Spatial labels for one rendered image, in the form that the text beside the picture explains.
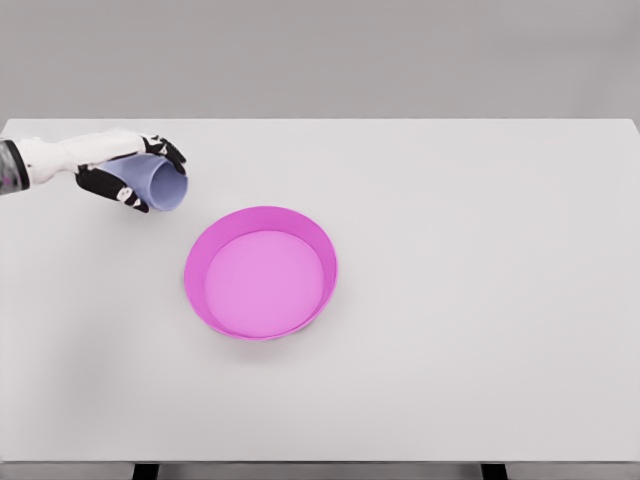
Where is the lavender blue cup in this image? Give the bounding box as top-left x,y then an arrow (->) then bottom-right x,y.
103,153 -> 191,213

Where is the pink round plate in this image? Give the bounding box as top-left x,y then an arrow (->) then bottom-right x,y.
183,205 -> 340,342

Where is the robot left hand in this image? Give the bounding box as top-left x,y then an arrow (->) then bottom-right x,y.
56,128 -> 188,215

